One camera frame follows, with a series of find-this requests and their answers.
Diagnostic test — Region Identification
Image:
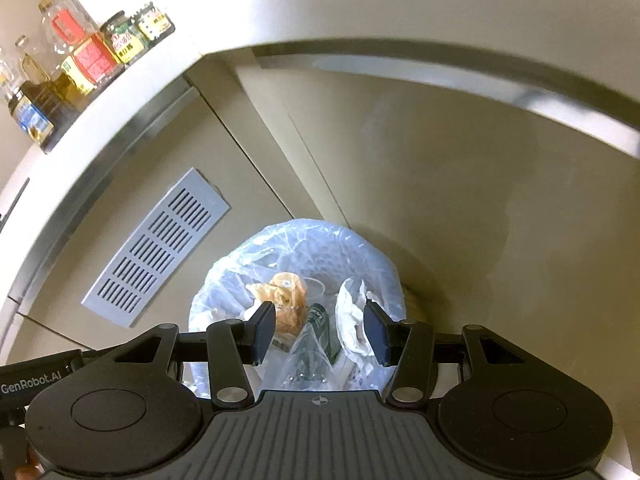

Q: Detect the lined plastic waste bin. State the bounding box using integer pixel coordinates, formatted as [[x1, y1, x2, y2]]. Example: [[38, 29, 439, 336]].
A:
[[188, 216, 406, 396]]

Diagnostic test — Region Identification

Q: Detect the oil bottle yellow label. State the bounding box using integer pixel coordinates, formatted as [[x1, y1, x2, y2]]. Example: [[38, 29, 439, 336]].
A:
[[20, 35, 98, 111]]

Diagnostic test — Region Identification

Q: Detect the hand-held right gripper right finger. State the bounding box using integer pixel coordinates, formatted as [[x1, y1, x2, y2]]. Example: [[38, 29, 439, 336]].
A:
[[363, 298, 529, 408]]

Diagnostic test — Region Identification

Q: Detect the beige kitchen cabinet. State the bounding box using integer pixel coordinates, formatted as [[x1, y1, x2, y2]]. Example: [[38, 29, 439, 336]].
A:
[[0, 55, 640, 361]]

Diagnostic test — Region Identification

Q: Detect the bread bun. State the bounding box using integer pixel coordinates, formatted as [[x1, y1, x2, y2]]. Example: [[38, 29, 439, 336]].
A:
[[246, 271, 308, 335]]

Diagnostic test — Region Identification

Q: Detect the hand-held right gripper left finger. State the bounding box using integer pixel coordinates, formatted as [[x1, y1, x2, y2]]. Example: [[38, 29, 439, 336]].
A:
[[114, 301, 277, 409]]

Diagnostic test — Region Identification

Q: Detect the white paper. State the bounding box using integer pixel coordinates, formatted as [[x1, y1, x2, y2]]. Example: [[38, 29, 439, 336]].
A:
[[335, 277, 385, 357]]

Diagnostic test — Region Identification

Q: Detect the small yellow labelled jar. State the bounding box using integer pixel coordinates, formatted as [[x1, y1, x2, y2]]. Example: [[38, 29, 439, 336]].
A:
[[131, 4, 176, 42]]

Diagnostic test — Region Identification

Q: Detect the clear plastic cup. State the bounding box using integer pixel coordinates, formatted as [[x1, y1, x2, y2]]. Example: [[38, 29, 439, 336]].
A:
[[299, 276, 327, 307]]

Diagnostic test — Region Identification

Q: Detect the white louvred vent grille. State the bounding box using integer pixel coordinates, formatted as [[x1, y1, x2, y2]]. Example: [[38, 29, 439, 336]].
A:
[[80, 167, 232, 329]]

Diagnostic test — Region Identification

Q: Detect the clear plastic wrapper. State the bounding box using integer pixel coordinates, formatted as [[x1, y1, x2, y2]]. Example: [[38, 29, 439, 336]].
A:
[[282, 327, 333, 392]]

